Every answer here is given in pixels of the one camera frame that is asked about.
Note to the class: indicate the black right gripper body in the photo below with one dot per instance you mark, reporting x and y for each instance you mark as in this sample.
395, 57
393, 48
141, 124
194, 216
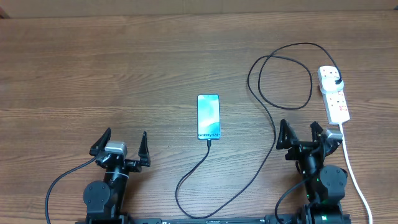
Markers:
298, 149

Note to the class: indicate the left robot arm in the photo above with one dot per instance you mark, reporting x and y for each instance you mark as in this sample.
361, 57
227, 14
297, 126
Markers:
104, 198

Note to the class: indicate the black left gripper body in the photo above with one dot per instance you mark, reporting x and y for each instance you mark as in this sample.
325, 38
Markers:
132, 165

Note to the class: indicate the white power strip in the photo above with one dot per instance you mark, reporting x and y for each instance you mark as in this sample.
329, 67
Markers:
335, 103

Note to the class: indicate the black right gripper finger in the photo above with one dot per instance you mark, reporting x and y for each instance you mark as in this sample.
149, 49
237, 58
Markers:
316, 130
287, 137

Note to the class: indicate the blue Samsung Galaxy smartphone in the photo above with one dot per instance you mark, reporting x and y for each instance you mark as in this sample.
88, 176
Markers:
208, 117

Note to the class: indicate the white USB charger plug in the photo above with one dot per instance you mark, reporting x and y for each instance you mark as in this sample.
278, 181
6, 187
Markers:
329, 85

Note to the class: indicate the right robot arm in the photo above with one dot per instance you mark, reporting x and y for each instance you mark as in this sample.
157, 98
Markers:
324, 184

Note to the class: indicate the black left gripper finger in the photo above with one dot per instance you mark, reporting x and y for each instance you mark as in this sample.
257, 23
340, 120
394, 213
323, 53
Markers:
100, 144
144, 151

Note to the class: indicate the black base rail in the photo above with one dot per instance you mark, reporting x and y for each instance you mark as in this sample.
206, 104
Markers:
268, 219

